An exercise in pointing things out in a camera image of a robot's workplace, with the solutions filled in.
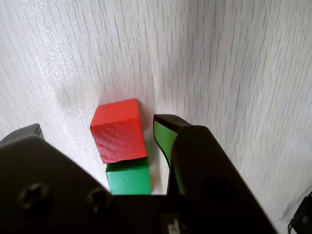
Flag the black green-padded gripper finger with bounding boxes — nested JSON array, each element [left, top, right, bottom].
[[153, 114, 280, 234], [0, 123, 117, 234]]

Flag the red wooden cube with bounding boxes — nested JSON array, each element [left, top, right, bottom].
[[90, 98, 148, 164]]

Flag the green wooden cube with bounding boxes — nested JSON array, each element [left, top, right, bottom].
[[105, 157, 152, 195]]

